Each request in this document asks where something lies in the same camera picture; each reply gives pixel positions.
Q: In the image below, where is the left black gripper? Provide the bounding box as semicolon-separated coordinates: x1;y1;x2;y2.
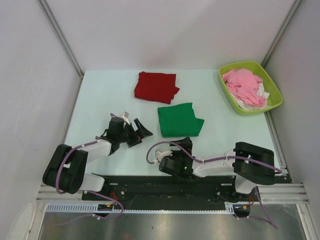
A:
117;118;152;148

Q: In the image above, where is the green t-shirt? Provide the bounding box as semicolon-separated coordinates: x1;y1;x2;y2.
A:
157;102;205;138

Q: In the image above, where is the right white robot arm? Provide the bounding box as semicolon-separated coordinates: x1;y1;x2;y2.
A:
155;137;278;201

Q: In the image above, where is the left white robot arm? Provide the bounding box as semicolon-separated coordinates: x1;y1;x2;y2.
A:
42;116;153;200

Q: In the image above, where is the folded red t-shirt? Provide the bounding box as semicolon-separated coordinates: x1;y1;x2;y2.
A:
134;71;180;105

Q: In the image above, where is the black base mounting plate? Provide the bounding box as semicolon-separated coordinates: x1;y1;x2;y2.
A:
81;173;293;211

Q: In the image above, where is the pink t-shirt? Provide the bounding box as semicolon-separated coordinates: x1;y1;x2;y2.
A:
222;68;265;107

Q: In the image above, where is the lime green plastic basket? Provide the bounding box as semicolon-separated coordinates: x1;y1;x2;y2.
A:
218;61;284;116

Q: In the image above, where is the white t-shirt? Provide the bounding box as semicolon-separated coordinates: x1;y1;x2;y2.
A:
234;82;270;111

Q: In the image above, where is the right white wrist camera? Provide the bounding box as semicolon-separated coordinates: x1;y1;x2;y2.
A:
154;149;173;163

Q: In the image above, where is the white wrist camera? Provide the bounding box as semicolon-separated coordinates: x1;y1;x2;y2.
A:
120;111;130;125
154;149;173;163

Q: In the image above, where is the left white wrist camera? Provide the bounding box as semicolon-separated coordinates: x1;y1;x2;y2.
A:
120;111;130;125

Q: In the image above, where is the slotted cable duct rail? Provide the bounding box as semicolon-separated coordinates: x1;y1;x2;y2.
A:
45;202;250;215

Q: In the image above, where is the aluminium frame rail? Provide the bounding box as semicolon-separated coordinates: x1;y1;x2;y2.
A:
36;183;320;240

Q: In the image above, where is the left aluminium corner post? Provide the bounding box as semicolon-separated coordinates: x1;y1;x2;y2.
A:
36;0;84;80

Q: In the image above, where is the aluminium corner post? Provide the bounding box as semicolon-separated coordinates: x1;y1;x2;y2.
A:
36;0;84;80
260;0;304;69

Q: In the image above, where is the right aluminium corner post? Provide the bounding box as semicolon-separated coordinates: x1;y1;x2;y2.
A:
260;0;304;69

